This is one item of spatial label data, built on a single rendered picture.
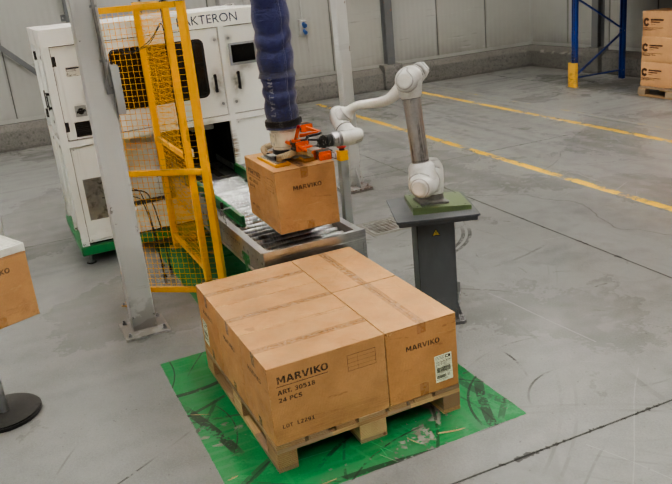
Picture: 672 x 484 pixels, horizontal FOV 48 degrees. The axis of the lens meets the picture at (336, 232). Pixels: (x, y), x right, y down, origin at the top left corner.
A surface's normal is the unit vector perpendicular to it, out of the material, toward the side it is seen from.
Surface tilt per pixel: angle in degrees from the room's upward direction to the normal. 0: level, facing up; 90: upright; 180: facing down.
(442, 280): 90
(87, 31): 90
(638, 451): 0
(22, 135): 90
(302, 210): 90
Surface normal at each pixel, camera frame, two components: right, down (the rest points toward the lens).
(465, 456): -0.10, -0.94
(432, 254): 0.07, 0.32
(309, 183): 0.41, 0.26
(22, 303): 0.74, 0.15
